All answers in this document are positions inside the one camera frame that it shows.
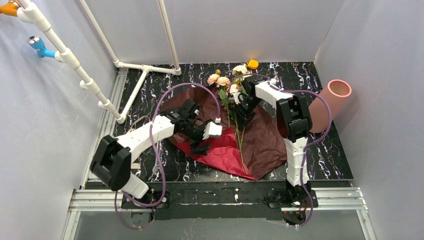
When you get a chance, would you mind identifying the red flower bouquet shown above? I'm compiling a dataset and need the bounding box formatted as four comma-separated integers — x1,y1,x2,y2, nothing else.
207,64,256,180

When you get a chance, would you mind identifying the red wrapping paper sheet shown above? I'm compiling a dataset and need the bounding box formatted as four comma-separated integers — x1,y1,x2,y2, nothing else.
169,105,287,181

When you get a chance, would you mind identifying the cream ribbon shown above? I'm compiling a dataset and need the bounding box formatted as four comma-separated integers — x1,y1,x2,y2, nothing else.
126,115,151,134

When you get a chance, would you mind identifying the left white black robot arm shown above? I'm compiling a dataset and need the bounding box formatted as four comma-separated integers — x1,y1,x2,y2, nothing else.
89,99,223,199

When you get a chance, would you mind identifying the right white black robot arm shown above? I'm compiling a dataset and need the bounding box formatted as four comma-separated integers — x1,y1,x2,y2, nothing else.
227,78,314,214

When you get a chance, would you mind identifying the pink cylindrical vase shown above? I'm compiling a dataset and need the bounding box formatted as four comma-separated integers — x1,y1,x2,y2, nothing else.
309,79,352,134

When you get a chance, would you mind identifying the small orange yellow cap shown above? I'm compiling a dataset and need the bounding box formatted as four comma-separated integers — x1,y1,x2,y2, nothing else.
247,59,259,70

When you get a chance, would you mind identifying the blue pipe fitting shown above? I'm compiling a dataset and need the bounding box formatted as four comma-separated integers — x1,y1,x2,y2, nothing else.
27,35,55,59

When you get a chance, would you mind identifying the orange pipe fitting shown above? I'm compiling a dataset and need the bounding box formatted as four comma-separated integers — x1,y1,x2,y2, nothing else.
0,0,21,17

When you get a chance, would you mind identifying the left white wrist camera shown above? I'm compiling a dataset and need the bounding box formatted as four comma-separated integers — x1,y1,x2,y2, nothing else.
202,117,223,140

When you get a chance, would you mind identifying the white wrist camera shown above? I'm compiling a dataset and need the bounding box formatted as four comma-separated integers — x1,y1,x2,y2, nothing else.
228,91,243,105
202,117,223,140

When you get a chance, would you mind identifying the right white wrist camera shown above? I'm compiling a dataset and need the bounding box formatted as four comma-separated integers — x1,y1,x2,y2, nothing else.
228,91,243,105

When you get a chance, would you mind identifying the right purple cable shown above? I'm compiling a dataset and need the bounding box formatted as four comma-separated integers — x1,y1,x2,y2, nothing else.
228,73,333,229

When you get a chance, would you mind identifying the purple cable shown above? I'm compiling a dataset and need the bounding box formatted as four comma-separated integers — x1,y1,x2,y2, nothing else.
114,82,222,230
228,73,333,229

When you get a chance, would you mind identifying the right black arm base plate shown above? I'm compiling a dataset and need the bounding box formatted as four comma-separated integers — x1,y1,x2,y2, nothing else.
264,188,319,209

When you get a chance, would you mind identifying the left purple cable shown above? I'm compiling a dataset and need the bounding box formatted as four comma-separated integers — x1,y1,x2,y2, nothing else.
114,82,222,230

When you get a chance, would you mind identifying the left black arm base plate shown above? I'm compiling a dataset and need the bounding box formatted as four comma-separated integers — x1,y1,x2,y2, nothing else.
121,189,171,209

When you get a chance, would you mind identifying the aluminium rail frame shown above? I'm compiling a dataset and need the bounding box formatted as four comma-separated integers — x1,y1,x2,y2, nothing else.
62,67,377,240

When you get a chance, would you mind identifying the white pvc pipe frame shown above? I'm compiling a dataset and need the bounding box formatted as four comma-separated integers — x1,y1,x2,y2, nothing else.
12,0,181,124

